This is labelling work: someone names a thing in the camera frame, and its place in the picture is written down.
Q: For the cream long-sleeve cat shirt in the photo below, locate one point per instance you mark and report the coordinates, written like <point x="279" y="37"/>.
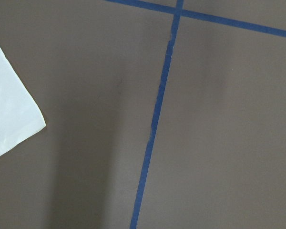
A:
<point x="20" y="116"/>

